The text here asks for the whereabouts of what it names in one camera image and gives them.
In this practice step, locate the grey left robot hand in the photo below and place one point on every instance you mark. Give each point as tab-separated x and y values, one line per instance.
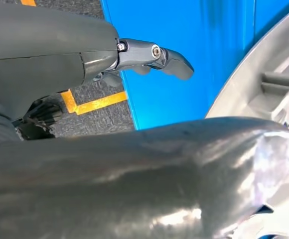
110	184

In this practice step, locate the blue metal shelf rack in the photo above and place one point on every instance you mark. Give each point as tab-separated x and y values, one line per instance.
172	33

